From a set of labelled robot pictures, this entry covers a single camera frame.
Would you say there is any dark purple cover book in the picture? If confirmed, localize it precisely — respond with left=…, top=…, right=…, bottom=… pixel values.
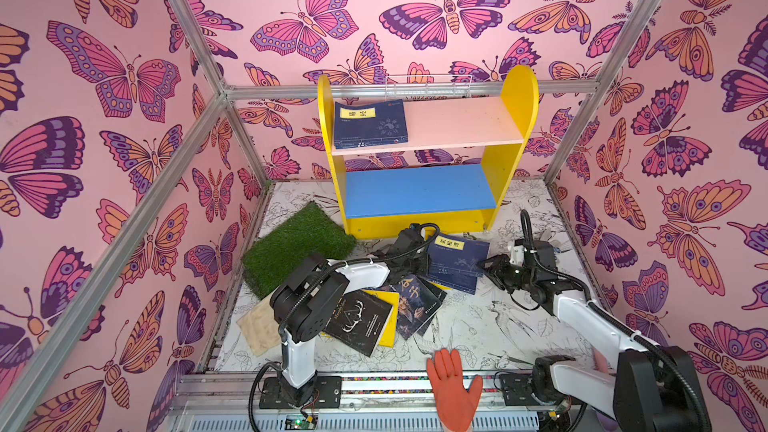
left=382, top=275, right=447, bottom=340

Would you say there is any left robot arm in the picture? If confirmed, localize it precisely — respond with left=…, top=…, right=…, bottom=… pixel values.
left=269, top=223, right=440, bottom=391

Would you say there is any beige cloth glove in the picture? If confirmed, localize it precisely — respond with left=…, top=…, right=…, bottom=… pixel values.
left=236, top=293, right=281, bottom=356

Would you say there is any green circuit board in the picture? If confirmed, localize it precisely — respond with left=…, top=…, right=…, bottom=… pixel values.
left=283, top=414, right=318, bottom=431

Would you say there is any green artificial grass mat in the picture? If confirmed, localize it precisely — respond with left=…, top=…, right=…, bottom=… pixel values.
left=243, top=201, right=357, bottom=299

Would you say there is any black book yellow title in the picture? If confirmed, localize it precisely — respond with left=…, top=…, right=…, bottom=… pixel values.
left=323, top=290, right=393, bottom=357

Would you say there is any navy book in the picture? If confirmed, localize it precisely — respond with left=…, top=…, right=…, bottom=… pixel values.
left=424, top=273, right=478, bottom=295
left=428, top=234, right=490, bottom=277
left=333, top=100, right=408, bottom=149

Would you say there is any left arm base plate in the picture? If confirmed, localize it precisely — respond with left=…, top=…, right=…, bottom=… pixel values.
left=259, top=375, right=342, bottom=410

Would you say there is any aluminium rail base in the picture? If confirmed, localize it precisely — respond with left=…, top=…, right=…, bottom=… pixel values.
left=165, top=371, right=596, bottom=431

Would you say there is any yellow pink blue bookshelf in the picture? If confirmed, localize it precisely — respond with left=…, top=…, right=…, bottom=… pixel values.
left=317, top=66, right=540, bottom=240

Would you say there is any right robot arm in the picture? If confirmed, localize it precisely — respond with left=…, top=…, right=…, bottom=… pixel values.
left=477, top=240, right=713, bottom=431

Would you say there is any thin yellow book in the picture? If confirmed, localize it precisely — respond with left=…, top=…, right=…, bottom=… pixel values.
left=365, top=289, right=399, bottom=348

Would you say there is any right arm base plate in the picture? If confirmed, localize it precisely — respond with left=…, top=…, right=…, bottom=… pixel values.
left=493, top=370, right=572, bottom=412

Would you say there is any red rubber glove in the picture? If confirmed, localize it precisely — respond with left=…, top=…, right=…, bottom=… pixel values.
left=426, top=348, right=483, bottom=432

